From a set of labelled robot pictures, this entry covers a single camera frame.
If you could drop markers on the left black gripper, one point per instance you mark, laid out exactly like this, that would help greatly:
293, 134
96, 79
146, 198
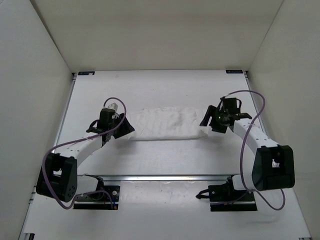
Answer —
127, 128

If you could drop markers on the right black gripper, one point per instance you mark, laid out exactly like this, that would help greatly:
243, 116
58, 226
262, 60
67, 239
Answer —
210, 112

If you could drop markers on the white pleated skirt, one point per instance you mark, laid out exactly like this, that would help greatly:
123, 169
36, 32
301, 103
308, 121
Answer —
167, 123

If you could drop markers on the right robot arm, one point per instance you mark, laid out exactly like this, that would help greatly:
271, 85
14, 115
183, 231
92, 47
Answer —
273, 165

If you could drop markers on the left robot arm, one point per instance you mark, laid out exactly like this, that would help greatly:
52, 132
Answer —
58, 178

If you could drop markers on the right blue corner label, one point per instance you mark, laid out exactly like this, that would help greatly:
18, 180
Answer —
234, 71

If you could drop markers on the blue corner label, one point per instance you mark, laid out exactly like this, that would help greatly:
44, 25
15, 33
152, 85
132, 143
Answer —
234, 71
86, 73

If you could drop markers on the left blue corner label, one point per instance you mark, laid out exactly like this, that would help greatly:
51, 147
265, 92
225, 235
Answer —
86, 73

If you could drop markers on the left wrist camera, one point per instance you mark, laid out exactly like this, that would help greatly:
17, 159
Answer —
113, 107

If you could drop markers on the aluminium rail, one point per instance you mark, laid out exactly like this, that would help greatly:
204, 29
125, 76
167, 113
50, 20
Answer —
164, 178

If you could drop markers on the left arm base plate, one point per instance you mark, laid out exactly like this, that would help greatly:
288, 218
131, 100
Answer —
93, 193

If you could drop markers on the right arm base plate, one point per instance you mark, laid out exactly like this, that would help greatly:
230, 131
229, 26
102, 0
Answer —
224, 198

